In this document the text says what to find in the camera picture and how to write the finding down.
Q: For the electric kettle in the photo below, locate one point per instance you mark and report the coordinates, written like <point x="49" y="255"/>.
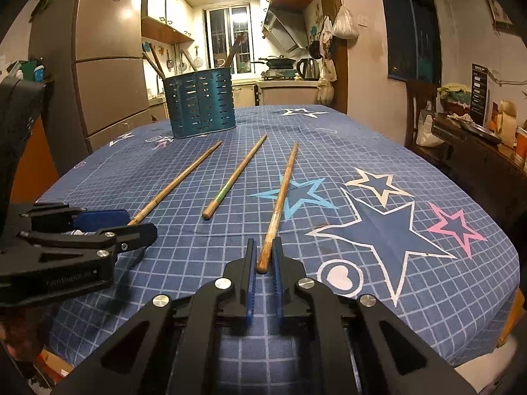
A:
<point x="308" y="69"/>

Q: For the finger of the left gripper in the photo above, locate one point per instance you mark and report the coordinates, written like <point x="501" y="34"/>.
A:
<point x="93" y="220"/>
<point x="119" y="238"/>

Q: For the person's left hand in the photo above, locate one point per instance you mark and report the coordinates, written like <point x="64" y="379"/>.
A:
<point x="25" y="332"/>

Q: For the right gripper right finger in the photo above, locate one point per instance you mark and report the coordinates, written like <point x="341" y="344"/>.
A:
<point x="323" y="321"/>

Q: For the hanging white plastic bag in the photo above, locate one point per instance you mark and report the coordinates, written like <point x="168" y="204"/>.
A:
<point x="344" y="25"/>

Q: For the teal perforated utensil holder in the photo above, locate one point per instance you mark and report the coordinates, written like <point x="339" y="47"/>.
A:
<point x="200" y="102"/>

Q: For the blue star-patterned tablecloth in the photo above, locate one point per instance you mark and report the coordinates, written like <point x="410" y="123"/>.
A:
<point x="363" y="214"/>

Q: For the kitchen window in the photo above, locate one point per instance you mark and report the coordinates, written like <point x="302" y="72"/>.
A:
<point x="223" y="26"/>

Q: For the cluttered wooden side table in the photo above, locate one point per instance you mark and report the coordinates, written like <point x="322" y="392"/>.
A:
<point x="488" y="176"/>

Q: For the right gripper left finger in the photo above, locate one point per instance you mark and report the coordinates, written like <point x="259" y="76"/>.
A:
<point x="228" y="301"/>

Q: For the range hood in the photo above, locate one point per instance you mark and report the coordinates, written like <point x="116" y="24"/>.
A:
<point x="286" y="30"/>

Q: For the silver refrigerator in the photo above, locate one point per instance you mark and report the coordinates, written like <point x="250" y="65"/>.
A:
<point x="92" y="53"/>

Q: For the wooden chopstick green band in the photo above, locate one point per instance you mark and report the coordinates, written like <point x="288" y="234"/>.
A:
<point x="217" y="200"/>

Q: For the black menu sign board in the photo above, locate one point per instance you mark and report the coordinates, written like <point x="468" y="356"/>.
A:
<point x="479" y="94"/>

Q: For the wooden chair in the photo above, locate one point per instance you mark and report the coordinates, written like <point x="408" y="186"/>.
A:
<point x="418" y="95"/>

